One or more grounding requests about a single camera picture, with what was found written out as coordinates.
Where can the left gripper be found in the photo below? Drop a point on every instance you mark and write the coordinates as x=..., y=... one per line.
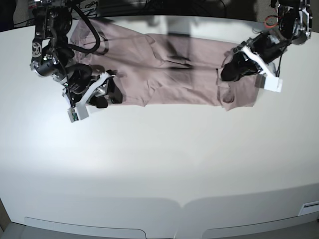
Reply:
x=268, y=45

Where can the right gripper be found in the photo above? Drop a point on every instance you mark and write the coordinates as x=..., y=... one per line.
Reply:
x=80, y=77

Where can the pink T-shirt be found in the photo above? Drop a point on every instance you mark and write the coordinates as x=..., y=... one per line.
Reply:
x=168, y=69

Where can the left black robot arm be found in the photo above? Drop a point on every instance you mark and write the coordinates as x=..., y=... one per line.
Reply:
x=293, y=26

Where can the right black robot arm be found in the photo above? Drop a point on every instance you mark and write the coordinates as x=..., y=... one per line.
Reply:
x=52, y=55

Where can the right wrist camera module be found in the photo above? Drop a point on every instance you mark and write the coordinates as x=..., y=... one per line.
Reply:
x=78, y=113

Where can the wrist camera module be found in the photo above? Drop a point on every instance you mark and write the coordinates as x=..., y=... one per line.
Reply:
x=273, y=84
x=78, y=113

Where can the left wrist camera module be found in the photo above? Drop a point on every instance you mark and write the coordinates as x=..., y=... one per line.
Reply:
x=273, y=84

